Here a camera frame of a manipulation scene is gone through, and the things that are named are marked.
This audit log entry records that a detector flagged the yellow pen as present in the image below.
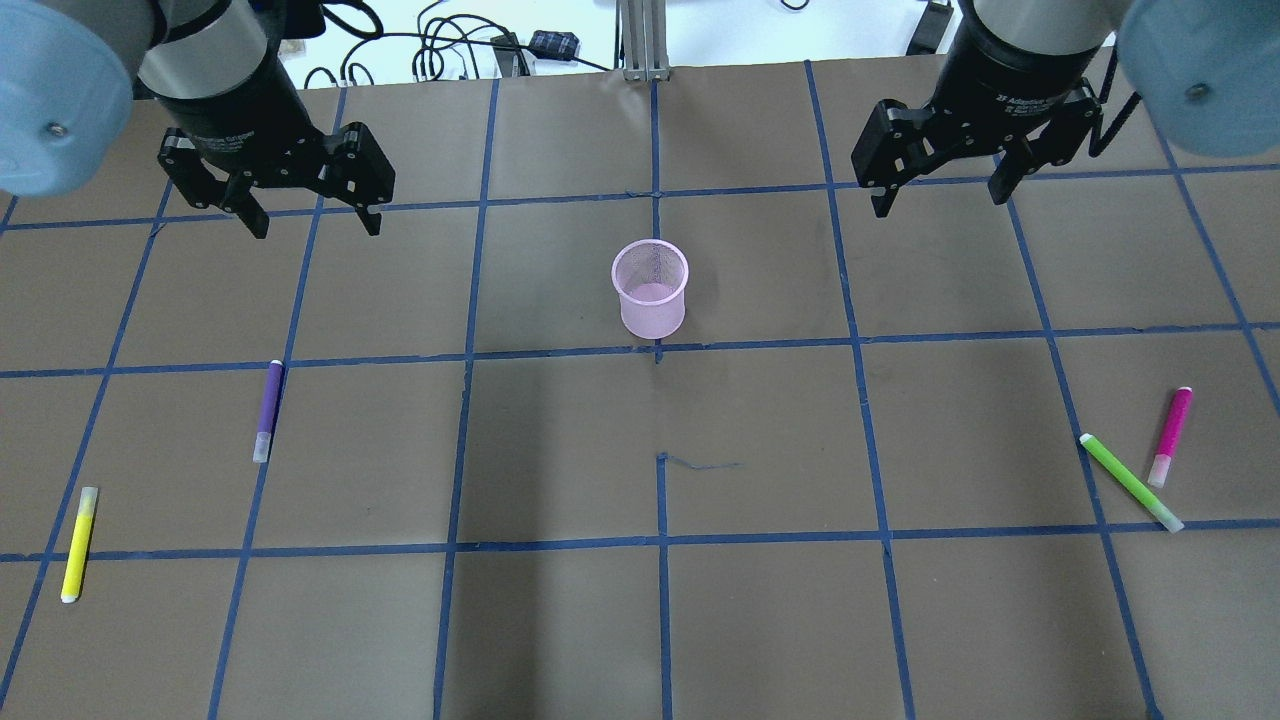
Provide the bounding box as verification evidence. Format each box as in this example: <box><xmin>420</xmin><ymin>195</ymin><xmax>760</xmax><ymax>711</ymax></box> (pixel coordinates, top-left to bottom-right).
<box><xmin>60</xmin><ymin>486</ymin><xmax>99</xmax><ymax>603</ymax></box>

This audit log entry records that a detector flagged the green pen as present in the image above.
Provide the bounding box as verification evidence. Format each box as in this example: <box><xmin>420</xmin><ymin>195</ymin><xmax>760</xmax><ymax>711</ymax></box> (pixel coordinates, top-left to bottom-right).
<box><xmin>1078</xmin><ymin>433</ymin><xmax>1185</xmax><ymax>533</ymax></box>

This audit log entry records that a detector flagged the pink mesh cup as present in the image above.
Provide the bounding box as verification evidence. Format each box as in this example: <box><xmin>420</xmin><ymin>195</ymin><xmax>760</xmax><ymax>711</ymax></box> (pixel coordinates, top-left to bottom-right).
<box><xmin>611</xmin><ymin>238</ymin><xmax>690</xmax><ymax>340</ymax></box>

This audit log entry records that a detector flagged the purple pen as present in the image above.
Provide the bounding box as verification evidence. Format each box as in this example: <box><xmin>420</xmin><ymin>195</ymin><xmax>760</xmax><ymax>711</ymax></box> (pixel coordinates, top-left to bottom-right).
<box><xmin>252</xmin><ymin>359</ymin><xmax>285</xmax><ymax>464</ymax></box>

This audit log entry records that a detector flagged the black power adapter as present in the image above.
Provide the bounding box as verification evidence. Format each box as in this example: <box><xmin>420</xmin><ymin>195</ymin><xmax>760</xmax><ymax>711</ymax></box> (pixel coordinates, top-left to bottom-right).
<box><xmin>527</xmin><ymin>29</ymin><xmax>580</xmax><ymax>61</ymax></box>

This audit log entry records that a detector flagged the aluminium frame post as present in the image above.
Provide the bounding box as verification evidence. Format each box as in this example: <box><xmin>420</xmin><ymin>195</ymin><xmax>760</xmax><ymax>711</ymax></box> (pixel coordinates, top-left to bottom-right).
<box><xmin>614</xmin><ymin>0</ymin><xmax>672</xmax><ymax>82</ymax></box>

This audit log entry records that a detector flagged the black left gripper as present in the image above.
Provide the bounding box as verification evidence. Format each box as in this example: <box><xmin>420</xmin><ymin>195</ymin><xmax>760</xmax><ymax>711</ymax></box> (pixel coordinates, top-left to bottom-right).
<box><xmin>157</xmin><ymin>76</ymin><xmax>396</xmax><ymax>240</ymax></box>

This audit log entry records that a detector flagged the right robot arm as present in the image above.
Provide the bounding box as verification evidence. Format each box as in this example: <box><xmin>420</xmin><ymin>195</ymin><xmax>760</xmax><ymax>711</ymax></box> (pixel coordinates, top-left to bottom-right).
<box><xmin>850</xmin><ymin>1</ymin><xmax>1279</xmax><ymax>218</ymax></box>

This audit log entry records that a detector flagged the pink pen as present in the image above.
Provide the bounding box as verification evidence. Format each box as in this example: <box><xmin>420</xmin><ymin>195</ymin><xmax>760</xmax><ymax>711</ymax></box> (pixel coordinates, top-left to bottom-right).
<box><xmin>1147</xmin><ymin>386</ymin><xmax>1194</xmax><ymax>488</ymax></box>

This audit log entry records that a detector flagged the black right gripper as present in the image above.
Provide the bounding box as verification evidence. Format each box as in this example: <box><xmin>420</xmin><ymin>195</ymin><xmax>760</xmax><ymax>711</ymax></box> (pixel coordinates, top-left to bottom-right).
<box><xmin>851</xmin><ymin>60</ymin><xmax>1102</xmax><ymax>219</ymax></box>

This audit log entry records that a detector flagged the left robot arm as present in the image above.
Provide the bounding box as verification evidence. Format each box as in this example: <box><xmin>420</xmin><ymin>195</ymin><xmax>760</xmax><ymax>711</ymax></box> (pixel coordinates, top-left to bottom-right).
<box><xmin>1</xmin><ymin>1</ymin><xmax>396</xmax><ymax>238</ymax></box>

